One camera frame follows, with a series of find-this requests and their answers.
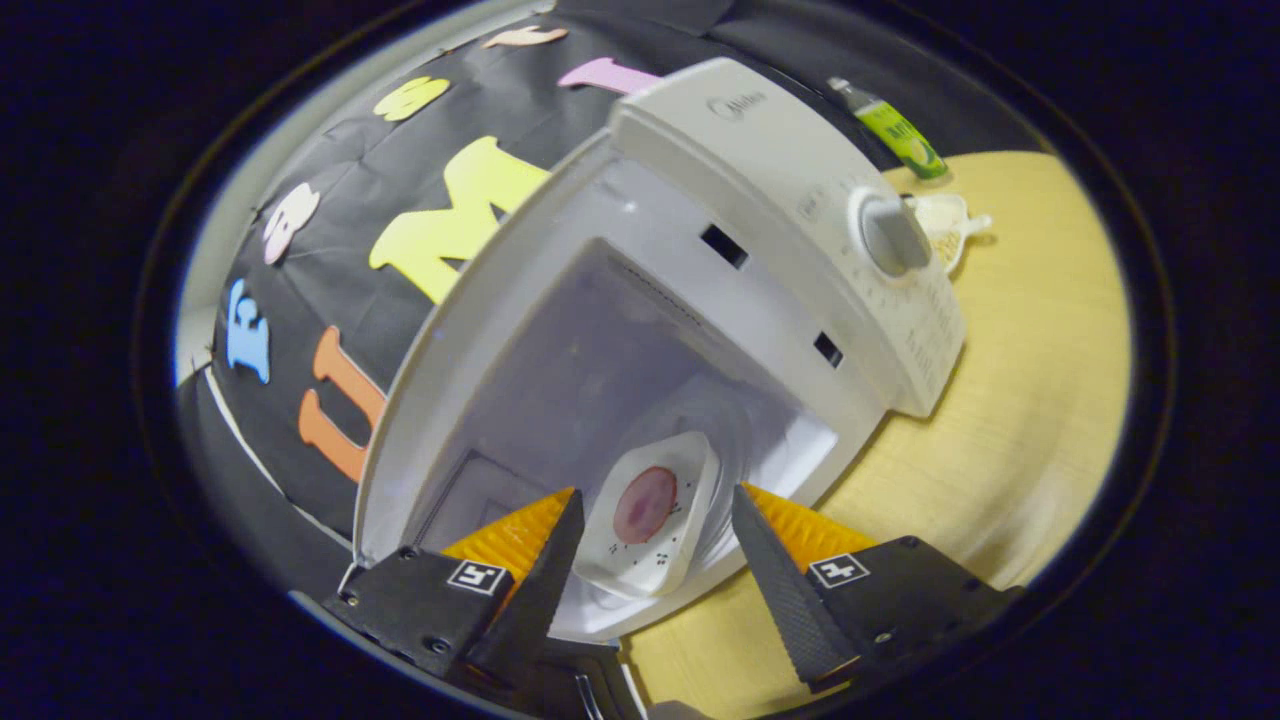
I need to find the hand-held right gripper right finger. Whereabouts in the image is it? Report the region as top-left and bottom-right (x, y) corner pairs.
(730, 484), (1023, 693)

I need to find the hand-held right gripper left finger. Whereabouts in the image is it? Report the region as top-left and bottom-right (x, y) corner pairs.
(322, 487), (586, 691)

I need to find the pink meat slice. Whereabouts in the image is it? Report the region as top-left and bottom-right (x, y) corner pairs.
(612, 466), (680, 546)

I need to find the white square plate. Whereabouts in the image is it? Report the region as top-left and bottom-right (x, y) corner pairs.
(573, 431), (723, 601)

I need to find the white microwave oven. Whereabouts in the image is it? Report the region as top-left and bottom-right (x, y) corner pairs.
(352, 57), (969, 719)

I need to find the white divided dish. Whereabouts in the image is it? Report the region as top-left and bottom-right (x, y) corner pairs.
(903, 192), (994, 277)

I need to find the green label drink bottle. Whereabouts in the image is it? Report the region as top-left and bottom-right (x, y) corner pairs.
(828, 77), (951, 181)

